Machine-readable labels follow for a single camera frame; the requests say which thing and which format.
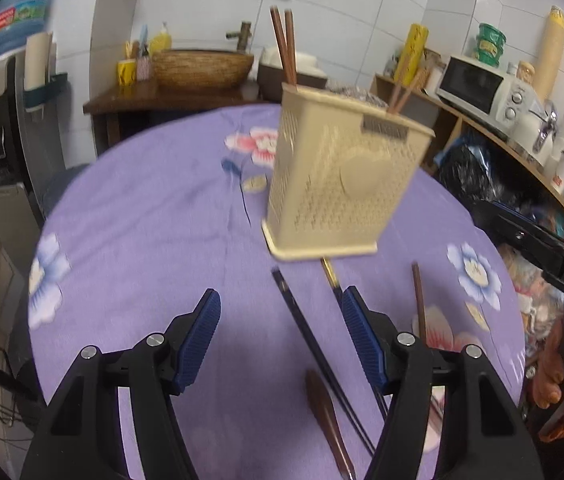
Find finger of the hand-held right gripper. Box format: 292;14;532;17
472;200;564;281

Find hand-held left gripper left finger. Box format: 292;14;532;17
22;288;222;480

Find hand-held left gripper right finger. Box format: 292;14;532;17
341;285;548;480

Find dark blue chopstick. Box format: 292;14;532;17
271;267;377;457

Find dark chopstick with gold band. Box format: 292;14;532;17
321;257;347;306

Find beige perforated utensil holder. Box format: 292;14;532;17
261;82;436;262

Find pile of colourful bags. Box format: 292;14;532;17
498;200;564;378

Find reddish brown chopstick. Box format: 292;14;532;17
411;262;429;347

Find light wooden side shelf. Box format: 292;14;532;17
371;73;564;257

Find black plastic bag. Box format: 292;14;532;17
434;134;505;213

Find white kettle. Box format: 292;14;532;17
511;100;559;162

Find purple floral tablecloth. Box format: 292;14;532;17
28;102;530;480

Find white microwave oven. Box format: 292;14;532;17
435;54;529;134

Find brown wooden chopstick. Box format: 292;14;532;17
270;6;293;85
284;9;299;86
393;67;430;115
387;71;420;112

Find tall beige cup stack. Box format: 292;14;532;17
531;5;564;104

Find stack of green bowls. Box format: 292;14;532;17
471;23;507;69

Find yellow patterned roll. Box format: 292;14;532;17
394;23;431;92

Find dark wooden washstand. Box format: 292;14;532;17
82;79;263;157

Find woven basket basin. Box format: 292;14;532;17
151;48;255;93

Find brown and white rice cooker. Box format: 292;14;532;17
256;48;331;102

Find yellow cup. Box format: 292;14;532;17
117;58;138;87

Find patterned toothbrush cup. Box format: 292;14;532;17
136;24;155;82

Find yellow soap bottle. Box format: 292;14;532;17
149;22;174;57

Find bamboo style faucet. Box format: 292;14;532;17
225;21;254;54

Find paper cup dispenser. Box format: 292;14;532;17
22;31;69;112

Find brown wooden spoon handle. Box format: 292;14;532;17
304;370;357;480

